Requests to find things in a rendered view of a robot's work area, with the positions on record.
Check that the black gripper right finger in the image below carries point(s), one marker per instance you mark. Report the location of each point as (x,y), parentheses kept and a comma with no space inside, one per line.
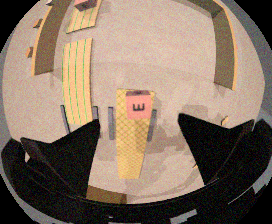
(211,145)

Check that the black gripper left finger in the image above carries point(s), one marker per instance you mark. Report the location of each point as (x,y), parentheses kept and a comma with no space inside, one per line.
(70,157)

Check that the pink labelled cube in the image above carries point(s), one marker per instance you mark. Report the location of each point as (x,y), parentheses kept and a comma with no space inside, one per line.
(138,105)

